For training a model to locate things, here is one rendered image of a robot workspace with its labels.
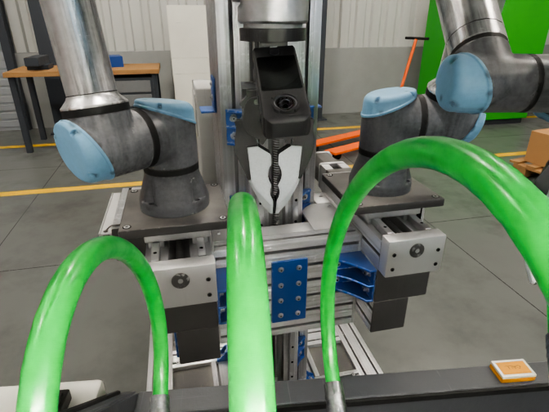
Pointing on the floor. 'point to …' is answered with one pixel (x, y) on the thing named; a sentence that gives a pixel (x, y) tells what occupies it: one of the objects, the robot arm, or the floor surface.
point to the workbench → (43, 69)
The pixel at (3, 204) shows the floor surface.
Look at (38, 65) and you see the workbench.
